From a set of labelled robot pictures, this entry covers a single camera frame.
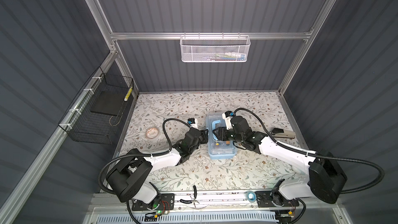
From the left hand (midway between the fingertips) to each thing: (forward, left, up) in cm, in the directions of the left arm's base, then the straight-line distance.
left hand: (207, 131), depth 86 cm
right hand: (-3, -5, +3) cm, 6 cm away
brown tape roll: (+7, +35, -11) cm, 37 cm away
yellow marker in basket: (+15, +42, +17) cm, 47 cm away
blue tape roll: (-31, -19, -11) cm, 38 cm away
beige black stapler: (0, -46, -7) cm, 46 cm away
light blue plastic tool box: (-12, -8, -10) cm, 17 cm away
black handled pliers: (-31, +9, -12) cm, 35 cm away
